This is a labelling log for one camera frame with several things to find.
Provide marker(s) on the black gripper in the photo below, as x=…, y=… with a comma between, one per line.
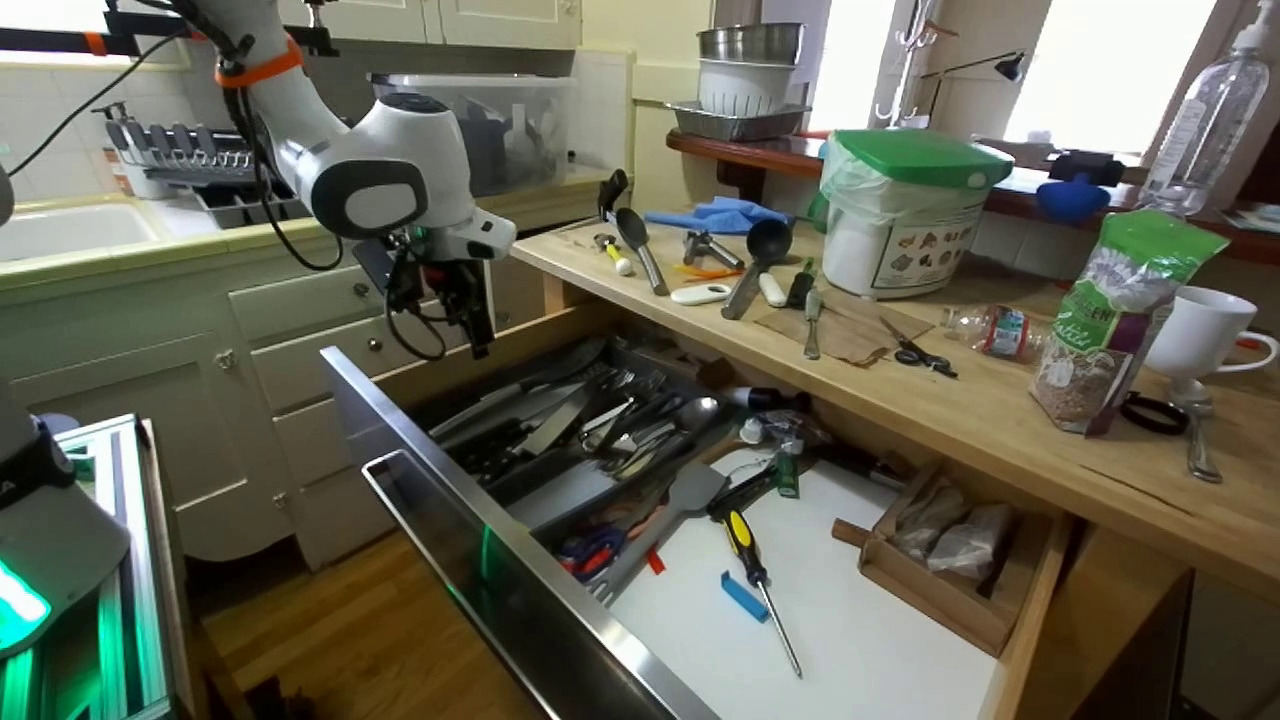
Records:
x=453, y=275

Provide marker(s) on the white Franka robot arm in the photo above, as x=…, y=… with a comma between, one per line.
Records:
x=402, y=174

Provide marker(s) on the wooden drawer steel front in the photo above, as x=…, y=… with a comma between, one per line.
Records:
x=534, y=600

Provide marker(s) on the grey cutlery tray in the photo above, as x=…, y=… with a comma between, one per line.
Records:
x=562, y=492

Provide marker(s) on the white kitchen cabinet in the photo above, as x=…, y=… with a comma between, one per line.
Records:
x=264, y=402

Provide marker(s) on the white bottle opener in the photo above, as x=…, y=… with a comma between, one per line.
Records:
x=701, y=295

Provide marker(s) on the metal tongs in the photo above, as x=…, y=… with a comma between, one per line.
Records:
x=705, y=248

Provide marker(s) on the orange yellow peeler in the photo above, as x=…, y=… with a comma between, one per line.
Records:
x=715, y=275

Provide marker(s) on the blue cloth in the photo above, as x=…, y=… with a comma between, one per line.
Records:
x=725, y=216

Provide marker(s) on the steel tray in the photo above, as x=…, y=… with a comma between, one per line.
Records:
x=732, y=131

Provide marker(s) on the small silver metal utensil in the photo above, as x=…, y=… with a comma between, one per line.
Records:
x=812, y=327

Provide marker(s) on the small green tube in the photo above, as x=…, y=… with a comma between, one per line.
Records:
x=787, y=470

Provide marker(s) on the dark wooden shelf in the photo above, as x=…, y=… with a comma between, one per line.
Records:
x=772, y=156

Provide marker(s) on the grey dish rack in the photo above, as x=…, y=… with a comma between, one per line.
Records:
x=174, y=152

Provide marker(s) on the white bowl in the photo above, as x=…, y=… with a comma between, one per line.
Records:
x=745, y=91

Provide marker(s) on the blue plastic clip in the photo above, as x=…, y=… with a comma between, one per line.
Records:
x=745, y=598

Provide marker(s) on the steel bowl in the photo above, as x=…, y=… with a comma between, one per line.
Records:
x=745, y=41

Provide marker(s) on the small black scissors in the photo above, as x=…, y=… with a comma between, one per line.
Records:
x=920, y=354

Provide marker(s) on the green-lidded plastic container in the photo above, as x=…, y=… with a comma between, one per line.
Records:
x=904, y=213

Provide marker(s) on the crumpled grey packet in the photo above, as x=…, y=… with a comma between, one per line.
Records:
x=983, y=544
x=935, y=520

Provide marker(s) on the small clear jar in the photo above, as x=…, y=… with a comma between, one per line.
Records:
x=995, y=333

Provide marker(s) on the small wooden box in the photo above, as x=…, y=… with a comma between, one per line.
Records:
x=935, y=615

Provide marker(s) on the blue rounded object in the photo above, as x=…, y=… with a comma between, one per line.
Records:
x=1075, y=202

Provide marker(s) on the snack bag green top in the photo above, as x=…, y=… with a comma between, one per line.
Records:
x=1106, y=321

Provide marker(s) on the black rounded object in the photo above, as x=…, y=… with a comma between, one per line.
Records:
x=1084, y=166

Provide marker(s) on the white mug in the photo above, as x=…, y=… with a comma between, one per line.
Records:
x=1195, y=333

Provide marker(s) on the wooden kitchen island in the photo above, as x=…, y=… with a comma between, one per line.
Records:
x=1132, y=643

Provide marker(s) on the clear plastic bottle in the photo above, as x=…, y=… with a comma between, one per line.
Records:
x=1204, y=132

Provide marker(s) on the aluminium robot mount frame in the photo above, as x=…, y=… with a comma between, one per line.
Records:
x=121, y=533

